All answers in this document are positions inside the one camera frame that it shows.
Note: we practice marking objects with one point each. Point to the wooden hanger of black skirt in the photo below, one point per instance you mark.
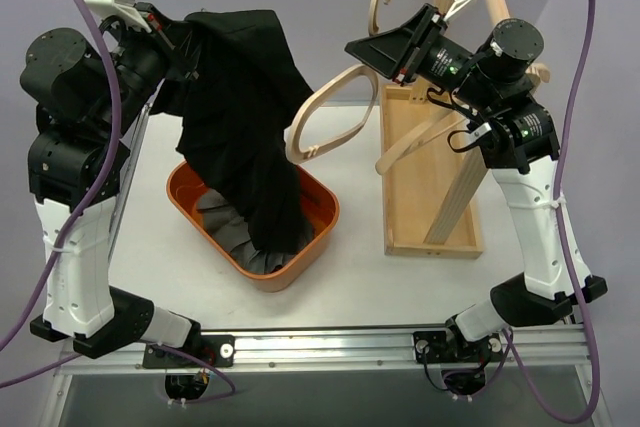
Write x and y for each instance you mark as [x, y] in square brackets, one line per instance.
[294, 152]

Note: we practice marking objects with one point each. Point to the aluminium rail table edge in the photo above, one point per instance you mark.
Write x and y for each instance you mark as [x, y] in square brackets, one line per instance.
[355, 306]

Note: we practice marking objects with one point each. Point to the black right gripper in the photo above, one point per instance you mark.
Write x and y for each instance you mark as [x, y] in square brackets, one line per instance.
[420, 45]

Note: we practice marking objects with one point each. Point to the wooden clothes rack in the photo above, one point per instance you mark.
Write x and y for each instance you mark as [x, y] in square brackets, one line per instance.
[428, 184]

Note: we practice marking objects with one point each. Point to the grey pleated skirt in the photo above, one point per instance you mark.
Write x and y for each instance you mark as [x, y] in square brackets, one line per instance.
[227, 227]

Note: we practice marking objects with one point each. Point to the black pleated skirt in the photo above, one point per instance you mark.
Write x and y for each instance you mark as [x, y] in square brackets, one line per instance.
[235, 114]

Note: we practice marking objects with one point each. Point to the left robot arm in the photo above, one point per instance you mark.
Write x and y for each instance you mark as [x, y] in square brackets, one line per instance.
[74, 169]

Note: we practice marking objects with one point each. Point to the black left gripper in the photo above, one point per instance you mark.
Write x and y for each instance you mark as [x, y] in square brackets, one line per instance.
[167, 47]

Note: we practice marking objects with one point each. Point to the orange plastic basket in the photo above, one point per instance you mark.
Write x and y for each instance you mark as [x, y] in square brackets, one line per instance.
[296, 217]

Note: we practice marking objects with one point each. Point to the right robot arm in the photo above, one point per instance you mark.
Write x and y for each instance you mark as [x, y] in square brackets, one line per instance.
[518, 143]

